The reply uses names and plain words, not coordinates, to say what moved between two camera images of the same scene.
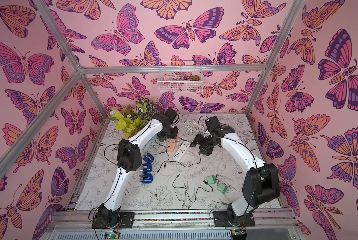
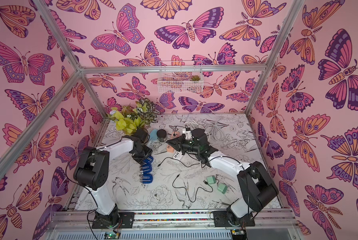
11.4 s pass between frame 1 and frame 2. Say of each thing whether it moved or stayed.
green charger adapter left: stayed
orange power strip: stayed
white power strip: stayed
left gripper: moved
